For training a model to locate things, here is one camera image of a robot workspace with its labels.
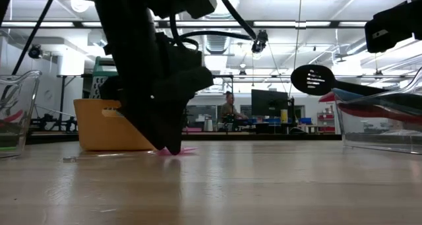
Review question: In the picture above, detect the small pink spatula clear handle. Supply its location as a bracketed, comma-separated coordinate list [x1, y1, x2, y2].
[62, 146, 199, 163]

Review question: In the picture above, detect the steel box grater teal handle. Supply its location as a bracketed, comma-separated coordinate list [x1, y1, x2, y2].
[88, 55, 119, 100]

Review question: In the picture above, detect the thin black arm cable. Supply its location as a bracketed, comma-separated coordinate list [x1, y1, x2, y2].
[12, 0, 59, 76]

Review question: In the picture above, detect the red slotted silicone spoon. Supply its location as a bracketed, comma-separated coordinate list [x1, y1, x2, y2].
[318, 91, 337, 103]

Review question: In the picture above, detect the shelf rack with red bins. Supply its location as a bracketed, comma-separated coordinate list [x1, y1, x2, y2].
[316, 112, 332, 133]

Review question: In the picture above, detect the black overhead camera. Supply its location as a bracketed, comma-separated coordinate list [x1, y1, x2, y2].
[251, 29, 269, 54]

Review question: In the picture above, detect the black computer monitor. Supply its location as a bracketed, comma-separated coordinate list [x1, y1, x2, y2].
[251, 88, 289, 117]

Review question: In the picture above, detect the round black ceiling fixture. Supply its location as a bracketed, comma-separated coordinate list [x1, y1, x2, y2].
[28, 44, 44, 60]

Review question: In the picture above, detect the black rig frame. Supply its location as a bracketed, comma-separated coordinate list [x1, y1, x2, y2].
[0, 19, 422, 29]

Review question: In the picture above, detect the blue silicone spoon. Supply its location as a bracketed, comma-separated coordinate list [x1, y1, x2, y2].
[331, 87, 422, 117]

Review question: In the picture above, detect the clear plastic bin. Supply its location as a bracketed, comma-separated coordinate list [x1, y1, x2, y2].
[0, 69, 43, 159]
[331, 66, 422, 156]

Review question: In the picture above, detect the black floor equipment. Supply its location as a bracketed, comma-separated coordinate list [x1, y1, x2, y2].
[30, 113, 79, 133]

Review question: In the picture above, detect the black slotted spoon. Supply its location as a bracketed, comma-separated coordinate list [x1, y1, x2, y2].
[289, 64, 392, 97]

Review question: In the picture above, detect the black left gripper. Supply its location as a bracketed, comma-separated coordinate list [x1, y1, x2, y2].
[95, 0, 214, 156]

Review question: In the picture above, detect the yellow plastic basket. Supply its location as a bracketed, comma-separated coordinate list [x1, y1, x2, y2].
[73, 98, 158, 152]

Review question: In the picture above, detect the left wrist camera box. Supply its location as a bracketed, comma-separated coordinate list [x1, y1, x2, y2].
[144, 0, 218, 20]

